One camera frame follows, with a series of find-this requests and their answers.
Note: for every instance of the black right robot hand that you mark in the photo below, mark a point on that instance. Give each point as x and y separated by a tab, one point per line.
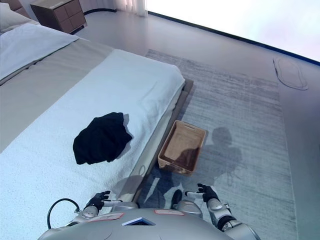
210	193

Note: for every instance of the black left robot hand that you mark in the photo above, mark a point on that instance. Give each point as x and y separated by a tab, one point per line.
96	201

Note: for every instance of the black clothes pile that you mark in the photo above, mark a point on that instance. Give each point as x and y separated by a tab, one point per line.
100	140

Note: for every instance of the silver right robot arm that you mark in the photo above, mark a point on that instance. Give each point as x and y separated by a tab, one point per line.
225	215

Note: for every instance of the brown woven basket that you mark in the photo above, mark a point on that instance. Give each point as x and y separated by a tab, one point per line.
182	147

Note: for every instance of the beige bed sheet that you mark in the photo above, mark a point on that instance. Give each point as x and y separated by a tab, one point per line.
50	82

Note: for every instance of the silver right robot leg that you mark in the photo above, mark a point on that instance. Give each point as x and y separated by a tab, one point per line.
187	206

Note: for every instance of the silver robot leg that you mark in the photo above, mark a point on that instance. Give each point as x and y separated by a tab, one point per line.
125	205
187	206

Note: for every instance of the silver left robot leg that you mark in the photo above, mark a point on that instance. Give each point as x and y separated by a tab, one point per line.
125	205

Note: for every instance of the grey robot torso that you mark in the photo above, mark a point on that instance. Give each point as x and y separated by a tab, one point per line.
150	227

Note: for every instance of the grey striped rug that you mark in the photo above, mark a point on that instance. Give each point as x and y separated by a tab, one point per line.
237	125

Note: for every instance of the oval grey floor mat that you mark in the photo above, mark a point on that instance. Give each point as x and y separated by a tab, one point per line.
291	73

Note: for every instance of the brown wooden nightstand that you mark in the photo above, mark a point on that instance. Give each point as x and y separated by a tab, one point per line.
57	13

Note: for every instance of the beige pillow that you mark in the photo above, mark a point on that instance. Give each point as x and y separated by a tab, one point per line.
12	21

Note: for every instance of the sheer white curtain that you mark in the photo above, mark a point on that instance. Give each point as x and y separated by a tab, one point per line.
135	3

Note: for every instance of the brown headboard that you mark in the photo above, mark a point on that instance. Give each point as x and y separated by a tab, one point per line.
12	5

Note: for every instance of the brown bed frame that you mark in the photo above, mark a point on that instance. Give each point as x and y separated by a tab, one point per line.
181	100

